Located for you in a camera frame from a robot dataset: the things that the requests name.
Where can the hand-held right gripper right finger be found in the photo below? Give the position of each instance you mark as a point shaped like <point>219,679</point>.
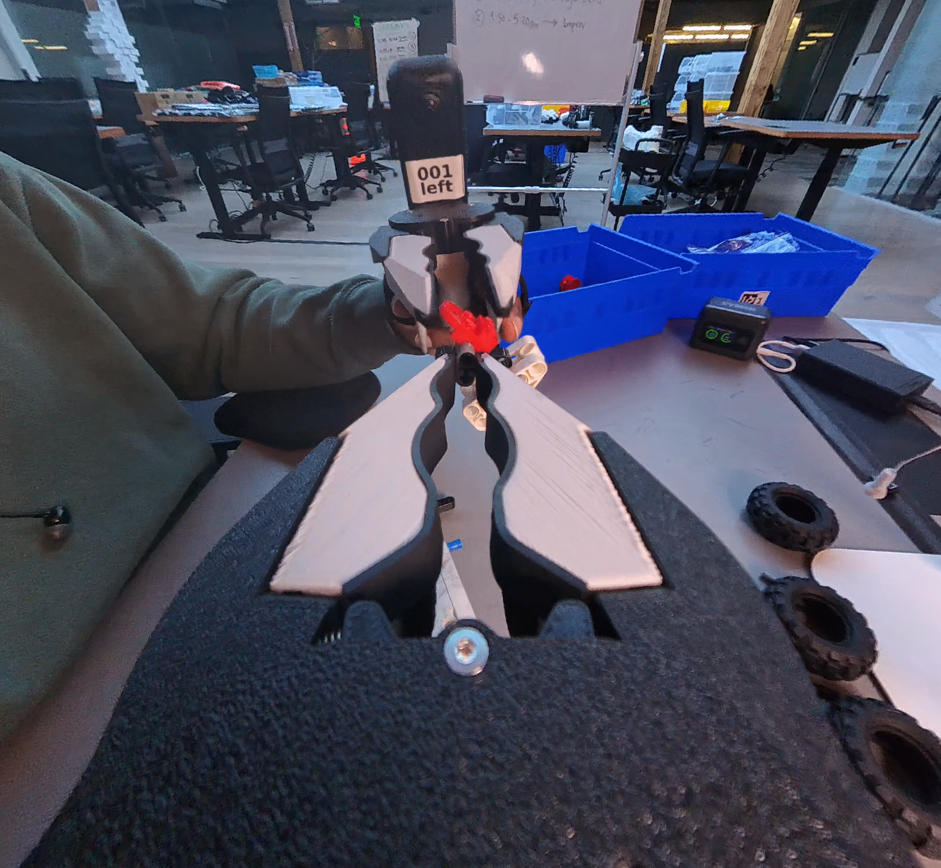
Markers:
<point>573,508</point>

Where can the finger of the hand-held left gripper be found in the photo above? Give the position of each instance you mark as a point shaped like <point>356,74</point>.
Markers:
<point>503,258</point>
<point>408,272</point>

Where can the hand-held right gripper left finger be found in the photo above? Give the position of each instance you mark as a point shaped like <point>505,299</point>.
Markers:
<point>360,508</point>

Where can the red brick stack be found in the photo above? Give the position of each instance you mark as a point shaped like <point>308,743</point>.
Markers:
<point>467,330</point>

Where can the white thin brick liftarm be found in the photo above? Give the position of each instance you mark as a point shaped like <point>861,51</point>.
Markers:
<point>529,362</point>

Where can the white brick toy truck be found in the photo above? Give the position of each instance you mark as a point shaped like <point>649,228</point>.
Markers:
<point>448,588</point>

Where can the person's left forearm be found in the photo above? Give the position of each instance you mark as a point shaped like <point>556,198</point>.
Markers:
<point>294,339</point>

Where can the grey desk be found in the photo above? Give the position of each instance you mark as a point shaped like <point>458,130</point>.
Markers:
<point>661,427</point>

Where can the black desk mat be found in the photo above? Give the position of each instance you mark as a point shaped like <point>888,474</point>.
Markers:
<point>882,456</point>

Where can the person's left hand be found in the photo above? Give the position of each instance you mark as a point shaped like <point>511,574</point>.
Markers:
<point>512,330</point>

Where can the black office chair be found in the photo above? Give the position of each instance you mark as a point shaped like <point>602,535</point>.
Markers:
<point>698,162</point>
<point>125,147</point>
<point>276,147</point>
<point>360,140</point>

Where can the red brick piece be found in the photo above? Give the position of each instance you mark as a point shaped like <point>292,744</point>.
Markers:
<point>570,283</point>

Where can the small whiteboard with notes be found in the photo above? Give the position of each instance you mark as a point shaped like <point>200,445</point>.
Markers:
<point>395,59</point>

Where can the wooden top table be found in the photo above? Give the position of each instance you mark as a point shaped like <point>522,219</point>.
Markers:
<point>809,127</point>
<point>220,119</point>
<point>540,131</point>

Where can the black chair armrest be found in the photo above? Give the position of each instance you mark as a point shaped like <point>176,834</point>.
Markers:
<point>294,412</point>

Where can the whiteboard on stand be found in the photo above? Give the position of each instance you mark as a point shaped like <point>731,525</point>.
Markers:
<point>551,37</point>

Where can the black toy tyre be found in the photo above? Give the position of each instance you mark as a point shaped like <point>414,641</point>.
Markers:
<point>783,618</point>
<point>853,736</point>
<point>761,519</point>

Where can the black power bank with screen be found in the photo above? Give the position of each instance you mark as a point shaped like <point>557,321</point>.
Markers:
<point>728,335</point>

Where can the clear plastic bags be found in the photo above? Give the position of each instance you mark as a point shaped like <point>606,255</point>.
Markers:
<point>742,244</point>

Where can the stack of clear plastic boxes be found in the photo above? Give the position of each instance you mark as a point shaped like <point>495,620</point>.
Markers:
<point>709,74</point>

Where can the person's green sweatshirt torso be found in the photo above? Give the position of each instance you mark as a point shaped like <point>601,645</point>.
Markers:
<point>88,405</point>

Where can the black earbud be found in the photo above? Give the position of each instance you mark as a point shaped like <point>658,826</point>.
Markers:
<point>56,521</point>

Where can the black power adapter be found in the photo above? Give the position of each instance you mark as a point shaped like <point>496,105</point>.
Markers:
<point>860,372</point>

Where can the stack of white boxes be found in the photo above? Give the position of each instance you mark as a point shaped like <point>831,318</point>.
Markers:
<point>114,44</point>

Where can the white booklet stand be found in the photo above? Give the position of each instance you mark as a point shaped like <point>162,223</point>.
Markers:
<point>897,625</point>

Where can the white paper sheet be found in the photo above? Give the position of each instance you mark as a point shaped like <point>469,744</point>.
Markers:
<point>904,346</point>

